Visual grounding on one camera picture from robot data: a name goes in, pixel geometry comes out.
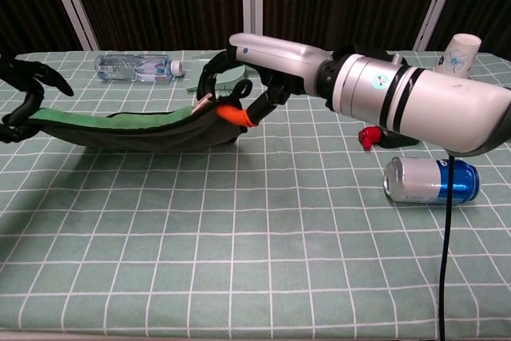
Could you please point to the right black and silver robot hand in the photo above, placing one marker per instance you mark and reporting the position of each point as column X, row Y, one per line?
column 279, row 57

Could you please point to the green black cloth bag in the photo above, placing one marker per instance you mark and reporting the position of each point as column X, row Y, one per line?
column 139, row 133

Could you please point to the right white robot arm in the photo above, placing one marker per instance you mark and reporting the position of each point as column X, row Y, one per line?
column 431, row 105

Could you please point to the clear plastic water bottle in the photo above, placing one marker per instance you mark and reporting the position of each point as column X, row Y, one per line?
column 127, row 67

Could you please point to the black bottle with red cap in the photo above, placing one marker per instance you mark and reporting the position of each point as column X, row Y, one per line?
column 369, row 135

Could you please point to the silver and blue drink can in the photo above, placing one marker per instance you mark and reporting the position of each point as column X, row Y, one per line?
column 419, row 179

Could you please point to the green checked tablecloth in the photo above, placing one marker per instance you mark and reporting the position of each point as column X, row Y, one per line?
column 159, row 245

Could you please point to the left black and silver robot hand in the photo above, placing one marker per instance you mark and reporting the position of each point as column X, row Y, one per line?
column 28, row 73

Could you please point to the white flower-print paper cups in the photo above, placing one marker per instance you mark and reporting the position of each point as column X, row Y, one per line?
column 459, row 53

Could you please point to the black rubber slipper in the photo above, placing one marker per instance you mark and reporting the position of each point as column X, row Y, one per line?
column 371, row 52

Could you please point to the pale green plastic scoop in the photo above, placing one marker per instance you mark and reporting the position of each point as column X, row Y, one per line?
column 231, row 77

